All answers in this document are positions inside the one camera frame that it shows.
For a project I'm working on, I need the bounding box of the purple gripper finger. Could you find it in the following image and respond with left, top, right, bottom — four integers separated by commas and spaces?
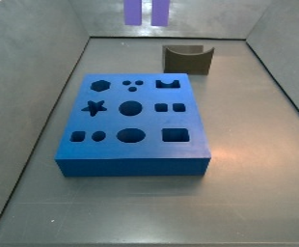
151, 0, 170, 26
124, 0, 142, 26

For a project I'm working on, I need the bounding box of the dark grey curved block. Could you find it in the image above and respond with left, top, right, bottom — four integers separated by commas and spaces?
163, 45, 215, 75

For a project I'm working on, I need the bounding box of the blue shape-sorter block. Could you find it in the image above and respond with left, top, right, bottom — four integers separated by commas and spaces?
56, 73, 211, 177

